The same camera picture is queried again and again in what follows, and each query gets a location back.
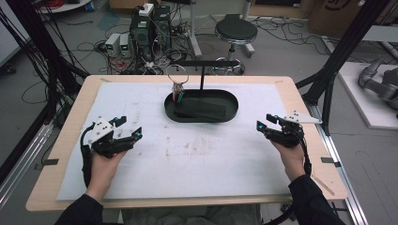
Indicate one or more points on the black tape strip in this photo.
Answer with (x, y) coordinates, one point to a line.
(50, 162)
(330, 161)

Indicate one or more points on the person's right hand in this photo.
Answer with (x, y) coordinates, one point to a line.
(292, 161)

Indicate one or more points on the cardboard box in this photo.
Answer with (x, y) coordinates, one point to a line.
(334, 15)

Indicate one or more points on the person's left hand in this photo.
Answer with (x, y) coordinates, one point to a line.
(104, 172)

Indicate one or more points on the black round stool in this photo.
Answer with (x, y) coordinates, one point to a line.
(236, 29)

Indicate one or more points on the white table mat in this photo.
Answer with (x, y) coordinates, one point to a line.
(187, 162)

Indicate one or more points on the black oval tray with hanger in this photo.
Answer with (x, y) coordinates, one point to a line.
(230, 106)

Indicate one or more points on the aluminium rail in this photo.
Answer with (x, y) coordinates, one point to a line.
(22, 165)
(341, 175)

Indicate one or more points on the white power supply unit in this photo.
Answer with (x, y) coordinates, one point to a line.
(112, 43)
(125, 43)

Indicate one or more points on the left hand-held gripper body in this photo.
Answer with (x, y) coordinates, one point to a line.
(104, 137)

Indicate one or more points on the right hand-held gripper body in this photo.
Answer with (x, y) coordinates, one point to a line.
(287, 134)

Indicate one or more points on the black computer tower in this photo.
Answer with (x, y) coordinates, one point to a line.
(162, 25)
(142, 34)

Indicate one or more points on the white floor board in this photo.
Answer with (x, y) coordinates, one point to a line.
(363, 103)

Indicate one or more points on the black frame post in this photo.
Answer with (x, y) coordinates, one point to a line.
(344, 47)

